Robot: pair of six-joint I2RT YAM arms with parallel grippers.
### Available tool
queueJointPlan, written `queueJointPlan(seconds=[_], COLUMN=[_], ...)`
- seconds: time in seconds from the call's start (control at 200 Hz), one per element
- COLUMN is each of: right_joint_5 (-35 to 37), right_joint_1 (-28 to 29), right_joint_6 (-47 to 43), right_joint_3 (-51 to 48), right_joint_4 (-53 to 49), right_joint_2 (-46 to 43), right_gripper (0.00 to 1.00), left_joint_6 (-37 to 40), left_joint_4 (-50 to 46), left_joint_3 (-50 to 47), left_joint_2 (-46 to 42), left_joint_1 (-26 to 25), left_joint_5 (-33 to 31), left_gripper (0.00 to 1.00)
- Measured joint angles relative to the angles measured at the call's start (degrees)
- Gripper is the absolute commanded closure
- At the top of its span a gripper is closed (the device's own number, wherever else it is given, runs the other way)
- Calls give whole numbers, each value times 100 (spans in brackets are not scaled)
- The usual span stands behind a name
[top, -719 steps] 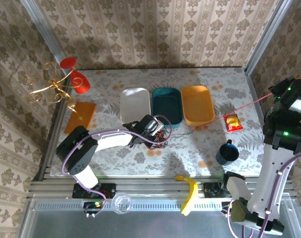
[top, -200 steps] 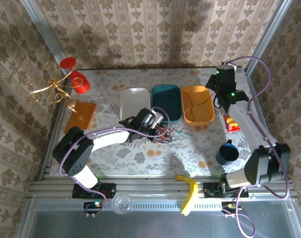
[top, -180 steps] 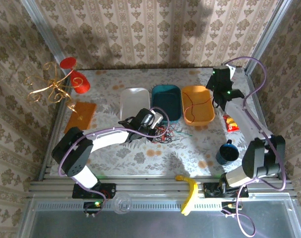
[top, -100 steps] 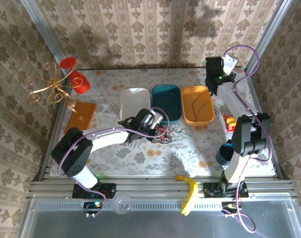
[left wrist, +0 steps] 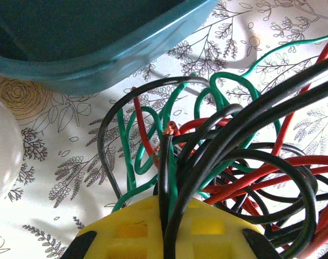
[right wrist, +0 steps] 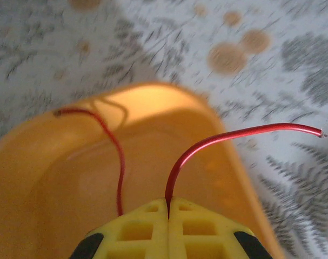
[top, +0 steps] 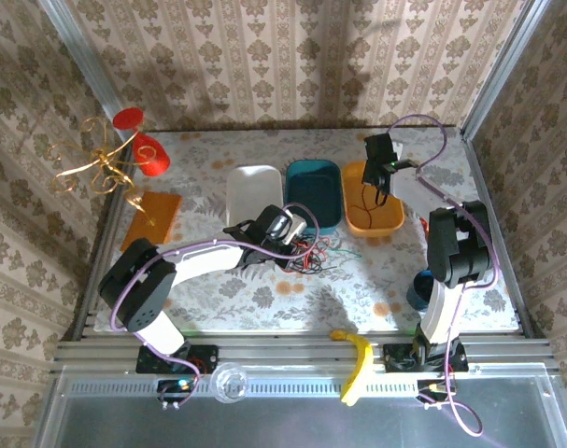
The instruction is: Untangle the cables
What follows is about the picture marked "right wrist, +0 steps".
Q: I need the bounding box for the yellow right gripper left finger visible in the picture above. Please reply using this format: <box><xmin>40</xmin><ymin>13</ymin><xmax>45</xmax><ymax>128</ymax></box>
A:
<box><xmin>68</xmin><ymin>197</ymin><xmax>170</xmax><ymax>259</ymax></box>

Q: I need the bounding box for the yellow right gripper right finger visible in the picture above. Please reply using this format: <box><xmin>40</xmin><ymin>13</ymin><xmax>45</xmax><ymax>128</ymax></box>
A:
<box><xmin>168</xmin><ymin>196</ymin><xmax>276</xmax><ymax>259</ymax></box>

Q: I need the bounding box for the thin red cable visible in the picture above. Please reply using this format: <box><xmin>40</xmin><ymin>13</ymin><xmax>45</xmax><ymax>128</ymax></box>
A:
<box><xmin>54</xmin><ymin>107</ymin><xmax>328</xmax><ymax>218</ymax></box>

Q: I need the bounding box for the orange plastic bin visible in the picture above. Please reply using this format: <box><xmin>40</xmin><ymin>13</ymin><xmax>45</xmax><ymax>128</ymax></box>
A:
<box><xmin>0</xmin><ymin>82</ymin><xmax>286</xmax><ymax>259</ymax></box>

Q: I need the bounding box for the floral patterned tablecloth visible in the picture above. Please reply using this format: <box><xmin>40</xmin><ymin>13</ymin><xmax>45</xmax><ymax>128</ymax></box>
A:
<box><xmin>0</xmin><ymin>0</ymin><xmax>328</xmax><ymax>259</ymax></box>

